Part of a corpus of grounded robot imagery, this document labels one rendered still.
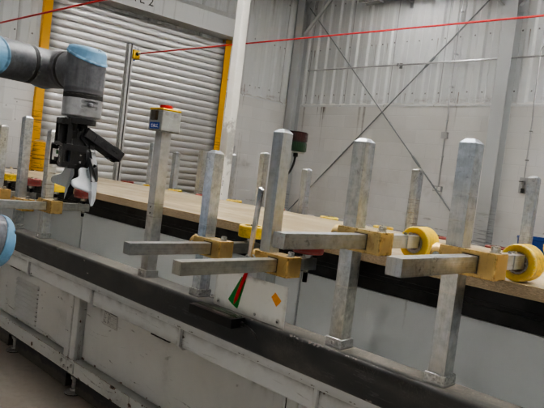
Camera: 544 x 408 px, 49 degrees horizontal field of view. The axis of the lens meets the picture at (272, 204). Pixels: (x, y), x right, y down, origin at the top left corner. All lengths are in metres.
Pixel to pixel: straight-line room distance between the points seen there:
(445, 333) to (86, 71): 0.96
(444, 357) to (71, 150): 0.92
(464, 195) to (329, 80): 10.42
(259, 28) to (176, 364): 9.86
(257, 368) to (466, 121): 8.28
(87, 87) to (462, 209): 0.86
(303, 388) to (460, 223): 0.57
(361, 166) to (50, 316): 2.04
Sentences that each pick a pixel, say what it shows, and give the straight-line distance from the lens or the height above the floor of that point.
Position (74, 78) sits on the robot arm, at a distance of 1.48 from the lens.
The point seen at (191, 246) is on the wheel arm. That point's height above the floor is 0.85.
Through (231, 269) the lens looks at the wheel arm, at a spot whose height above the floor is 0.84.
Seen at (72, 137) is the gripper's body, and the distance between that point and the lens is 1.49.
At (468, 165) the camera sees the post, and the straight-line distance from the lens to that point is 1.20.
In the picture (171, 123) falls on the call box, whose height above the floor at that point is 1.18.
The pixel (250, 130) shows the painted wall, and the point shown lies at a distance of 11.45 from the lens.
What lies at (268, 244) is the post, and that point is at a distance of 1.50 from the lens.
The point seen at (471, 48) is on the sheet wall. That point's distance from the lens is 9.89.
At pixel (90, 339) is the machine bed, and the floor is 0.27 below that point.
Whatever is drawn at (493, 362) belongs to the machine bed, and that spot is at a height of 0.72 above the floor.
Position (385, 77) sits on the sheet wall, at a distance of 10.68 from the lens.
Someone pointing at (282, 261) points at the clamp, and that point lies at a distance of 1.45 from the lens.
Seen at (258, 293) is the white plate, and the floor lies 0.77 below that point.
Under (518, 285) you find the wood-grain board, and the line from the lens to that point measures 1.36.
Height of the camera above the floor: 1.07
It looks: 3 degrees down
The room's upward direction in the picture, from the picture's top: 7 degrees clockwise
